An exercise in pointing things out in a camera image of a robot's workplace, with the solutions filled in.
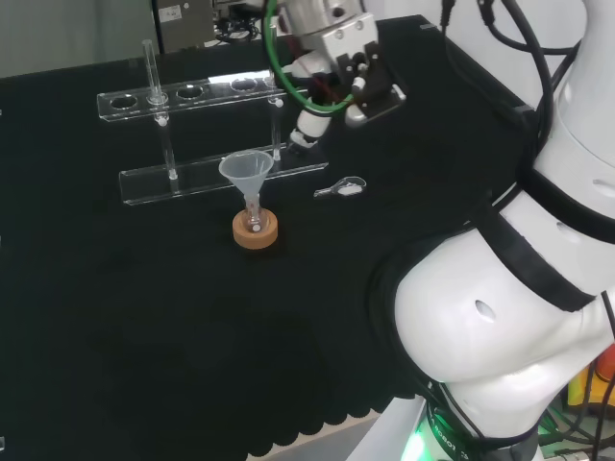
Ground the green cable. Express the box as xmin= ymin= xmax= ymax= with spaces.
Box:
xmin=262 ymin=0 xmax=357 ymax=115

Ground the clear acrylic funnel stand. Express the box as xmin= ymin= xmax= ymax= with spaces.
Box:
xmin=96 ymin=39 xmax=330 ymax=207

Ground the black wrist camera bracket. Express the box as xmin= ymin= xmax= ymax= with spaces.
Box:
xmin=335 ymin=40 xmax=407 ymax=122

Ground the translucent plastic funnel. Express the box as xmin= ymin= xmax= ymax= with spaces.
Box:
xmin=218 ymin=151 xmax=275 ymax=203

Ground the grey equipment cabinet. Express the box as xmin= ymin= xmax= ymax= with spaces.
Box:
xmin=152 ymin=0 xmax=218 ymax=54

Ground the black bench cloth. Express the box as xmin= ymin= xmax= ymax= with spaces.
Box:
xmin=0 ymin=13 xmax=537 ymax=461

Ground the small round-bottom glass flask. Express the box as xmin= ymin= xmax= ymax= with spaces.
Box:
xmin=243 ymin=194 xmax=264 ymax=235

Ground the cork ring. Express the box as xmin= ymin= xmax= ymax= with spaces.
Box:
xmin=232 ymin=209 xmax=280 ymax=251

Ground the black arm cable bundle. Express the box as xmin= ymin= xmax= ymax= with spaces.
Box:
xmin=439 ymin=0 xmax=585 ymax=145

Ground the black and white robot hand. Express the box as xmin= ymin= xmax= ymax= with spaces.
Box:
xmin=282 ymin=45 xmax=370 ymax=156

